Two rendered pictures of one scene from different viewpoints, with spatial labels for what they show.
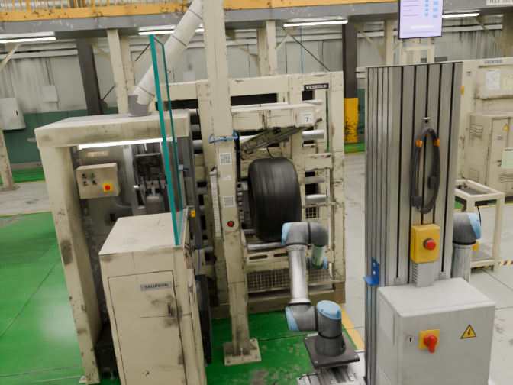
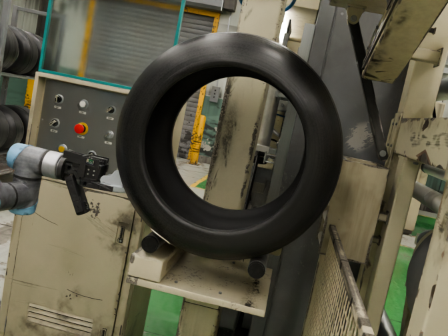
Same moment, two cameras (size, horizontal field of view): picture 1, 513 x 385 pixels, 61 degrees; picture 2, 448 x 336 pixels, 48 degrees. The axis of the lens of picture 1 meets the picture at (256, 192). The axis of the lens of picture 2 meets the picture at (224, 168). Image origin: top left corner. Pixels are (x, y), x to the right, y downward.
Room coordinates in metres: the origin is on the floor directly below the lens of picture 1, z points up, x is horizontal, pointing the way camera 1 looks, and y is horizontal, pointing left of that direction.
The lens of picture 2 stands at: (3.19, -1.42, 1.29)
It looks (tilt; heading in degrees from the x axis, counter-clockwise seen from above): 7 degrees down; 103
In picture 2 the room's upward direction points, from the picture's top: 11 degrees clockwise
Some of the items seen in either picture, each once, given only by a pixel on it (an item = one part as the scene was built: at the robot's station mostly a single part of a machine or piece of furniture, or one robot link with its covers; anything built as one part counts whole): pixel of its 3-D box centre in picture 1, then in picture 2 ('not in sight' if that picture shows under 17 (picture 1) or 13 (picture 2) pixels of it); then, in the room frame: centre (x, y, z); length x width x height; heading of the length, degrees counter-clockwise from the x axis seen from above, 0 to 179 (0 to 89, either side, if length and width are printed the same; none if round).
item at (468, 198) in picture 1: (466, 224); not in sight; (4.10, -2.11, 0.40); 0.60 x 0.35 x 0.80; 6
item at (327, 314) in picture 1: (327, 317); not in sight; (1.83, -0.30, 0.88); 0.13 x 0.12 x 0.14; 87
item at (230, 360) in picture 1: (241, 350); not in sight; (2.83, 0.19, 0.02); 0.27 x 0.27 x 0.04; 6
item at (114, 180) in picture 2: not in sight; (117, 181); (2.61, -0.19, 1.03); 0.09 x 0.03 x 0.06; 6
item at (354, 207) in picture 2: (231, 205); (349, 206); (3.23, 0.20, 1.05); 0.20 x 0.15 x 0.30; 96
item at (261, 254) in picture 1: (271, 253); (163, 251); (2.74, -0.07, 0.84); 0.36 x 0.09 x 0.06; 96
